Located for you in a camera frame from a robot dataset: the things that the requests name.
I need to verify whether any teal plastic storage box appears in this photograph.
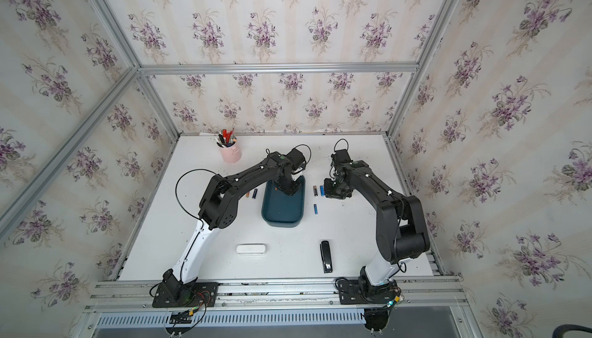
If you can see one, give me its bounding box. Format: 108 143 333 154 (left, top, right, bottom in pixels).
261 176 306 228

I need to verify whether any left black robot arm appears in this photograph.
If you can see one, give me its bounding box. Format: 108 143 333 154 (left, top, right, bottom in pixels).
163 148 308 286

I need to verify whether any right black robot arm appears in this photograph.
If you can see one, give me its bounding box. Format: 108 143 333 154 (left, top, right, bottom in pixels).
324 160 430 287

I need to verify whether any white eraser box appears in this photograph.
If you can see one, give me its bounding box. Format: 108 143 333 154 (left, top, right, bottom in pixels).
236 243 267 256

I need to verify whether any pink pen cup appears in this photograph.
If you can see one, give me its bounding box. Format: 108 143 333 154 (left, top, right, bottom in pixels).
219 142 242 164

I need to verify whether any black stapler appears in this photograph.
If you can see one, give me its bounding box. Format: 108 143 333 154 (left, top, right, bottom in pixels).
320 240 333 273

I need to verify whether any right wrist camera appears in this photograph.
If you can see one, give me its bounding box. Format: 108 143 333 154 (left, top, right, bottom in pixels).
331 149 352 168

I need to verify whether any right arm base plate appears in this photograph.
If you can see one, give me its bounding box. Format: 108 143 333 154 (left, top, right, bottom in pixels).
334 277 402 307

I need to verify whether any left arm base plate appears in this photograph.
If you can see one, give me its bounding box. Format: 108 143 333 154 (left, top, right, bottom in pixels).
152 282 220 308

